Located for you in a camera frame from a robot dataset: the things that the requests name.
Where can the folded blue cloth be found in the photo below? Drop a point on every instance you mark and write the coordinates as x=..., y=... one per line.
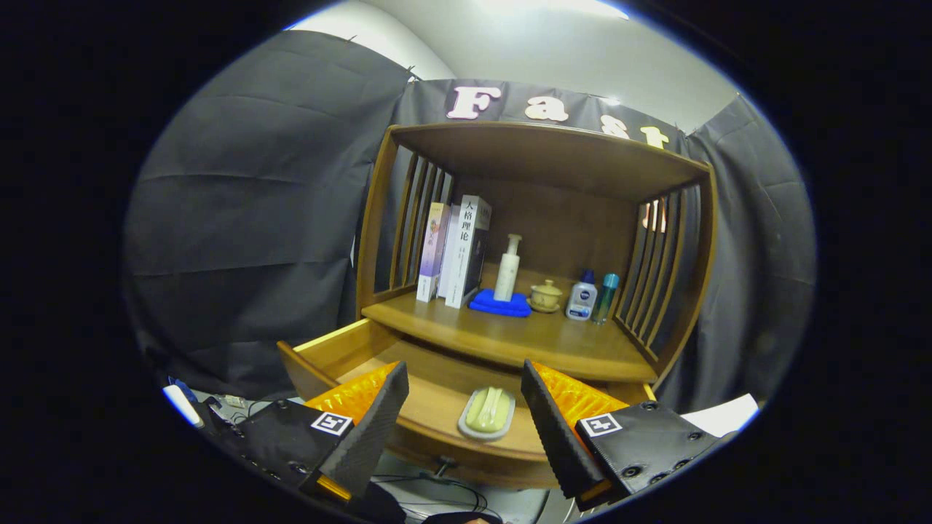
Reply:
x=502, y=307

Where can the yellow lidded teacup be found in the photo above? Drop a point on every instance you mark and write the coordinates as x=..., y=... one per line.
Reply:
x=546, y=296

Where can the thin white book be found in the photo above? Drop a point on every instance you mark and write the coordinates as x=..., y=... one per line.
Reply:
x=448, y=255

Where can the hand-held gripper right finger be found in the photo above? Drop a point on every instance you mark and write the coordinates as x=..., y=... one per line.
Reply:
x=557, y=437

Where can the thick white book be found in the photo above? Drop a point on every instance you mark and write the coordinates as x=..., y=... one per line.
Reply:
x=460, y=255

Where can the wooden countertop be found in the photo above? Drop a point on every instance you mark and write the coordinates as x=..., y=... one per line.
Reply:
x=524, y=342

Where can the white and blue object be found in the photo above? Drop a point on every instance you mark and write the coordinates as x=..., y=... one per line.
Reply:
x=182, y=404

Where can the white bottle with blue pump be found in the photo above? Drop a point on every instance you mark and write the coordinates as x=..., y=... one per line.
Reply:
x=581, y=298

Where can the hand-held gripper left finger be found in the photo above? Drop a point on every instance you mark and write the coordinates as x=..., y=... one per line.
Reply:
x=373, y=437

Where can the white box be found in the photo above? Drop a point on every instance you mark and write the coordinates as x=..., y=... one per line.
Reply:
x=721, y=416

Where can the brown wooden cabinet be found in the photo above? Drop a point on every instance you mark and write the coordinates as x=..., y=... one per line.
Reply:
x=553, y=153

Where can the green soap bar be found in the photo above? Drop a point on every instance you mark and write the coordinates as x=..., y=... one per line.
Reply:
x=486, y=411

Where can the yellow saucer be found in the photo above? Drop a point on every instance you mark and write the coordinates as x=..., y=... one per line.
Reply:
x=542, y=310

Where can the black backdrop cloth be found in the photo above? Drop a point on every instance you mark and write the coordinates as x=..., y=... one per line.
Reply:
x=255, y=182

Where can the purple book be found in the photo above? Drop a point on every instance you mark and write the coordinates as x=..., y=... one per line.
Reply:
x=433, y=251

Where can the clear bottle with teal cap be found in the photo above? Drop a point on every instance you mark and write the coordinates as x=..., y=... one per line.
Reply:
x=604, y=298

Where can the brown wooden drawer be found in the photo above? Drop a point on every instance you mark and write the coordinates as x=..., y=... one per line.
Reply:
x=437, y=397

